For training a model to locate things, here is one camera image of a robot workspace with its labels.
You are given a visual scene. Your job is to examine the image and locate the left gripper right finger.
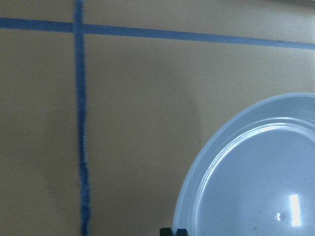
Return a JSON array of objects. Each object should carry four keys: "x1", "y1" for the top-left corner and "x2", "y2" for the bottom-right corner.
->
[{"x1": 176, "y1": 229, "x2": 187, "y2": 236}]

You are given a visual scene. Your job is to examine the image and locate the blue plate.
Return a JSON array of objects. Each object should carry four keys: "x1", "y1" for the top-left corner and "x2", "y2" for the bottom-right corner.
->
[{"x1": 172, "y1": 93, "x2": 315, "y2": 236}]

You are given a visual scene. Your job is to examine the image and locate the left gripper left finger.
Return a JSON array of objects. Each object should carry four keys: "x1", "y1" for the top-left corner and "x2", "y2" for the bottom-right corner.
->
[{"x1": 159, "y1": 228, "x2": 172, "y2": 236}]

